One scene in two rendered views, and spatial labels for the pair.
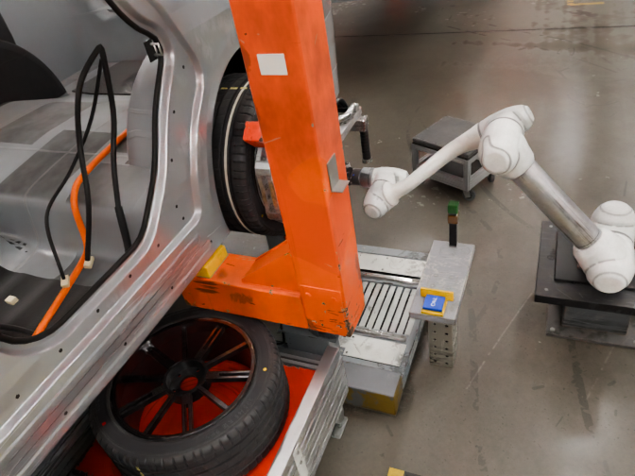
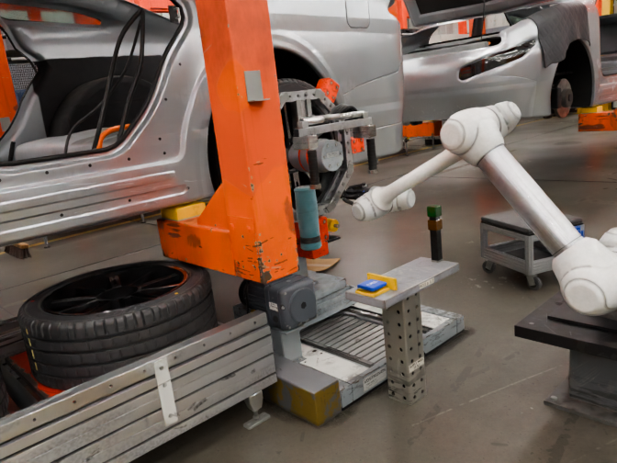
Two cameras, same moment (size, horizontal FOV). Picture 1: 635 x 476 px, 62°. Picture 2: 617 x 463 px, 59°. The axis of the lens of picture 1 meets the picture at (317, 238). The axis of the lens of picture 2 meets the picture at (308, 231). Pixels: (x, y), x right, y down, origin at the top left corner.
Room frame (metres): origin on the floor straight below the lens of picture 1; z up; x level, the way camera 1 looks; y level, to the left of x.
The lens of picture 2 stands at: (-0.31, -0.76, 1.09)
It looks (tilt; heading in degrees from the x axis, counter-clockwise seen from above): 14 degrees down; 20
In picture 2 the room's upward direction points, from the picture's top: 7 degrees counter-clockwise
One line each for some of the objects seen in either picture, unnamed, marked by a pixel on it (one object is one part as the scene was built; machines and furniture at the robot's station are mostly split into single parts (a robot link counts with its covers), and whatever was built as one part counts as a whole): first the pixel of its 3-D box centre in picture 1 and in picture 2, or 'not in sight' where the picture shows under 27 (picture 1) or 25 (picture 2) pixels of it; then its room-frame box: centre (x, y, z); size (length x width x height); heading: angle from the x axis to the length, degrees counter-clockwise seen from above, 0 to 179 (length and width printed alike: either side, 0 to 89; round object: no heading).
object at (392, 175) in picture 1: (390, 180); (395, 198); (1.94, -0.36, 0.64); 0.16 x 0.13 x 0.11; 61
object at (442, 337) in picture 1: (442, 324); (403, 343); (1.47, -0.44, 0.21); 0.10 x 0.10 x 0.42; 61
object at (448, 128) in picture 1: (456, 158); (531, 246); (2.77, -0.93, 0.17); 0.43 x 0.36 x 0.34; 37
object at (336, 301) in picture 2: not in sight; (297, 303); (2.00, 0.17, 0.13); 0.50 x 0.36 x 0.10; 151
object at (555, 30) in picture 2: not in sight; (555, 34); (4.70, -1.24, 1.36); 0.71 x 0.30 x 0.51; 151
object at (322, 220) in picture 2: not in sight; (307, 236); (1.94, 0.05, 0.48); 0.16 x 0.12 x 0.17; 61
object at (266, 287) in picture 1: (243, 267); (207, 217); (1.48, 0.28, 0.69); 0.52 x 0.17 x 0.35; 61
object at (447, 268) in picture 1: (443, 279); (404, 280); (1.49, -0.45, 0.44); 0.43 x 0.17 x 0.03; 151
